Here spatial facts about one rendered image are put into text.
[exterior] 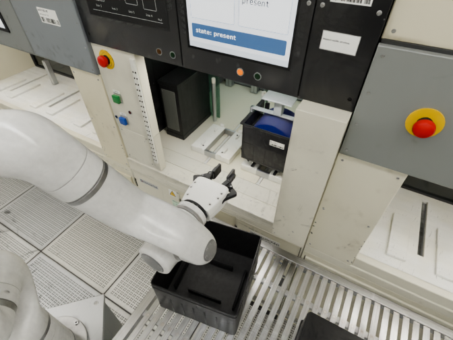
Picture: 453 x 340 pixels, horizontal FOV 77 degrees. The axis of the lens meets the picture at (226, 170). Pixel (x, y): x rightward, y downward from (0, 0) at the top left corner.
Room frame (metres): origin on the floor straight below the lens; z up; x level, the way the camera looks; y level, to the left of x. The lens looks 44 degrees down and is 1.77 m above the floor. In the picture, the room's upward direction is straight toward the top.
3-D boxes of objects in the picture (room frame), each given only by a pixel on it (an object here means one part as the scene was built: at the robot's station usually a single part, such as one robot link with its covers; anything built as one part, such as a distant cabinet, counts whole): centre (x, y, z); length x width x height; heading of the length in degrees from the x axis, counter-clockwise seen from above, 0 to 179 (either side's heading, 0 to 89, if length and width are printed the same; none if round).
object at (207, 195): (0.48, 0.06, 1.19); 0.11 x 0.10 x 0.07; 151
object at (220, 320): (0.45, 0.05, 0.85); 0.28 x 0.28 x 0.17; 70
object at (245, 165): (0.96, -0.21, 0.89); 0.22 x 0.21 x 0.04; 150
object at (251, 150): (0.96, -0.21, 1.06); 0.24 x 0.20 x 0.32; 60
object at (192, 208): (0.43, 0.09, 1.19); 0.09 x 0.03 x 0.08; 61
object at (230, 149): (1.09, 0.03, 0.89); 0.22 x 0.21 x 0.04; 150
